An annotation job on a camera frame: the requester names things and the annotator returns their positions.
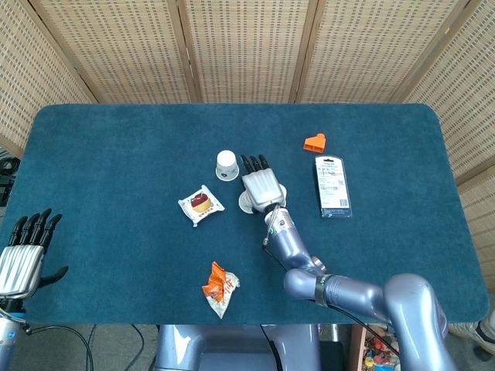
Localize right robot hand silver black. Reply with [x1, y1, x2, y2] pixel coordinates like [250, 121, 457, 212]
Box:
[239, 154, 287, 213]

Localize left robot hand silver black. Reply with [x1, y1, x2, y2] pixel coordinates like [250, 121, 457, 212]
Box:
[0, 208, 70, 301]

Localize white paper cup green flowers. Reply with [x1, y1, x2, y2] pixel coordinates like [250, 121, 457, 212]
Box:
[238, 191, 256, 214]

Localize cake snack packet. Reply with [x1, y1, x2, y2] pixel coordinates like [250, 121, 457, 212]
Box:
[177, 184, 226, 228]

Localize orange plastic clip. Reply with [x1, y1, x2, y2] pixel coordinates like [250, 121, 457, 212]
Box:
[302, 133, 326, 152]

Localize clear blister pack card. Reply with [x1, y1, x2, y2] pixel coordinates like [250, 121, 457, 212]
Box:
[314, 155, 353, 219]

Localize black equipment beside table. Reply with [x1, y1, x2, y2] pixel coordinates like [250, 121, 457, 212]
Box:
[0, 150, 20, 209]

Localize crumpled orange snack bag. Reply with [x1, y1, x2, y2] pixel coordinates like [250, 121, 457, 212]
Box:
[201, 260, 241, 320]

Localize woven rattan screen panel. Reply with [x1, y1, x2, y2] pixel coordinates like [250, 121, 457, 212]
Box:
[401, 0, 495, 186]
[456, 173, 495, 279]
[0, 0, 97, 159]
[29, 0, 202, 104]
[176, 0, 320, 104]
[295, 0, 471, 104]

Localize blue table cloth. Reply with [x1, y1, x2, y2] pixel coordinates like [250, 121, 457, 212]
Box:
[0, 102, 490, 325]

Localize grey-blue robot torso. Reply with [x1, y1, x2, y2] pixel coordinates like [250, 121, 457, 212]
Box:
[154, 323, 322, 371]

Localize crate of colourful toys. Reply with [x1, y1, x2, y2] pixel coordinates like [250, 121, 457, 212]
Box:
[350, 323, 403, 371]

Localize grey shoe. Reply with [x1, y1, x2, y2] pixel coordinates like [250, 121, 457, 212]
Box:
[473, 308, 495, 351]

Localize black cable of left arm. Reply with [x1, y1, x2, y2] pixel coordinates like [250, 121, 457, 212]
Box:
[22, 324, 96, 371]

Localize black floor cable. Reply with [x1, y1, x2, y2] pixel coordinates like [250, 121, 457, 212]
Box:
[130, 324, 146, 371]

